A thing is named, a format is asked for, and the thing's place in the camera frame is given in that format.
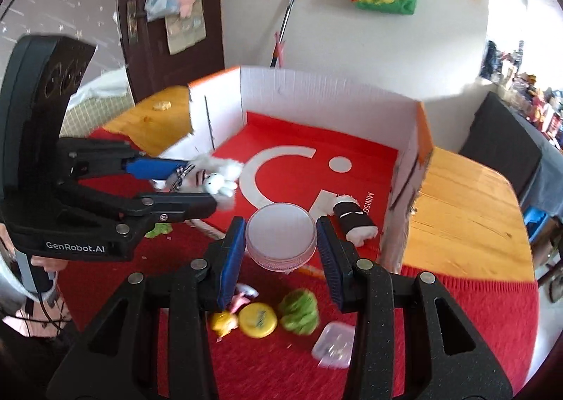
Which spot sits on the green fluffy scrunchie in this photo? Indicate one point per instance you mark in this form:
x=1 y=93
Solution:
x=159 y=230
x=299 y=312

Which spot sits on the person's pink black clothing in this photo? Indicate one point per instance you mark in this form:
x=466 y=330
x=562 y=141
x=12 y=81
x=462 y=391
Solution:
x=26 y=321

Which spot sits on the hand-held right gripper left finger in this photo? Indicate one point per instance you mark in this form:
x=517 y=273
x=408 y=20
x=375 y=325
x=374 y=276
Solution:
x=231 y=268

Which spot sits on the row of assorted goods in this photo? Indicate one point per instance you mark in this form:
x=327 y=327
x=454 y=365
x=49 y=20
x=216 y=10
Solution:
x=528 y=92

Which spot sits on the yellow round lid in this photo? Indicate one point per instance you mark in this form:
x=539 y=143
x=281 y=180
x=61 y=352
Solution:
x=258 y=321

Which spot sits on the dark cloth covered table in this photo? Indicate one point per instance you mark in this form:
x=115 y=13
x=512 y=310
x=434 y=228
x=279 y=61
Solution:
x=501 y=149

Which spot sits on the dark brown door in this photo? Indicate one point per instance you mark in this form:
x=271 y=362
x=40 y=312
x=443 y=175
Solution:
x=136 y=65

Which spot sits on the metal broom stick orange tip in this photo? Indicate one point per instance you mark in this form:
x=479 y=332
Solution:
x=285 y=22

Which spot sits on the white cardboard box red bottom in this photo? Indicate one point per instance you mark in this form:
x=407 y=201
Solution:
x=286 y=92

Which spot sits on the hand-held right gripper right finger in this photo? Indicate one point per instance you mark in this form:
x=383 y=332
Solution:
x=330 y=268

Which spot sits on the red tablecloth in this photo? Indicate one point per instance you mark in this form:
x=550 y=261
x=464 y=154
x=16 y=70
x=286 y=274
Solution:
x=462 y=316

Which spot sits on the white pink round case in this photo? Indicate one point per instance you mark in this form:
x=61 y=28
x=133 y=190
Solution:
x=281 y=228

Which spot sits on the person's left hand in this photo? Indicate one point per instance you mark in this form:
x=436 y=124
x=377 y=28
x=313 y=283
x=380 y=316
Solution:
x=46 y=266

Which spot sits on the black white plush roll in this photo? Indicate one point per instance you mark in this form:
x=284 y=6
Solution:
x=352 y=215

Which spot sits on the small yellow duck toy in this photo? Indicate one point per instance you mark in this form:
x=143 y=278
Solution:
x=222 y=323

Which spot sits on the clear plastic bag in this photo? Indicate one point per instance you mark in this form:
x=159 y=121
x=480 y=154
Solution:
x=160 y=0

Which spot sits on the wooden table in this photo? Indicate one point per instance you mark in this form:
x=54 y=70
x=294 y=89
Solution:
x=462 y=215

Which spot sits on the white plush bunny plaid bow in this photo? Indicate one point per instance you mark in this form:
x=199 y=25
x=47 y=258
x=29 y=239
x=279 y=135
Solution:
x=224 y=175

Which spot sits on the white plastic sheet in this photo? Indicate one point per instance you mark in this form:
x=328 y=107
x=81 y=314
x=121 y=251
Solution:
x=101 y=83

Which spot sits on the blue stool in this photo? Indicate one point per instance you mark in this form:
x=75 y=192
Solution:
x=534 y=224

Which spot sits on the pink hair clip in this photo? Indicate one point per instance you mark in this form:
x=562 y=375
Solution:
x=246 y=293

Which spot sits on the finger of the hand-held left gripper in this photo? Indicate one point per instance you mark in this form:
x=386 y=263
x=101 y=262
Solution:
x=176 y=205
x=154 y=169

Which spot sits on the brown paper bag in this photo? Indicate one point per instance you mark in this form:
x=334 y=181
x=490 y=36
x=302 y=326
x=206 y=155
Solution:
x=184 y=35

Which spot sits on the small clear plastic box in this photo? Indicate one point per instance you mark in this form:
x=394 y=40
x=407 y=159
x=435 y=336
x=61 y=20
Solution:
x=332 y=345

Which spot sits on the small yellowish trinket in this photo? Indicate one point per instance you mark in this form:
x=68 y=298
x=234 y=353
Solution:
x=161 y=106

